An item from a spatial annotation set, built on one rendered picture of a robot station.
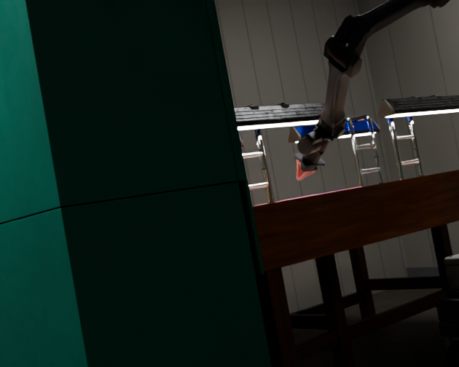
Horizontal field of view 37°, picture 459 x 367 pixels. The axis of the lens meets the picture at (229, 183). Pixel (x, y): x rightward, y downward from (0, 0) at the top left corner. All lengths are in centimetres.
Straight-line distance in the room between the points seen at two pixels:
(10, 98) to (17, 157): 14
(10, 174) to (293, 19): 348
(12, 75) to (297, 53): 341
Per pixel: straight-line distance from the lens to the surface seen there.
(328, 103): 215
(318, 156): 232
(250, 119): 236
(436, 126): 491
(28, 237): 176
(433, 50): 490
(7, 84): 177
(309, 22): 508
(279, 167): 464
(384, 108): 296
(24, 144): 171
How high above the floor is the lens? 76
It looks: 2 degrees up
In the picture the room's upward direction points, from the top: 10 degrees counter-clockwise
